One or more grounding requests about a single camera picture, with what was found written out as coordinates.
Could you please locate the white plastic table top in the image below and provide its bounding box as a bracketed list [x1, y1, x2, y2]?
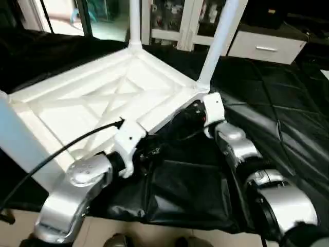
[0, 44, 212, 173]

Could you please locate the black table mat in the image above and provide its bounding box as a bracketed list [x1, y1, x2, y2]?
[0, 28, 329, 235]

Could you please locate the white glass door cabinet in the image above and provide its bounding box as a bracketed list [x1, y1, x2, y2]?
[140, 0, 242, 56]

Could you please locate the white drawer unit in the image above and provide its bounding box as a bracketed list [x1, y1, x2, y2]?
[227, 30, 309, 65]

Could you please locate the black right robot foot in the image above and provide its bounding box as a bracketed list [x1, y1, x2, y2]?
[175, 236, 214, 247]

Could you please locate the teal plastic stool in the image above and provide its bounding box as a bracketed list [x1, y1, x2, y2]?
[85, 0, 121, 24]

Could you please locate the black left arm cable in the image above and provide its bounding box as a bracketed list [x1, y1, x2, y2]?
[0, 117, 126, 224]

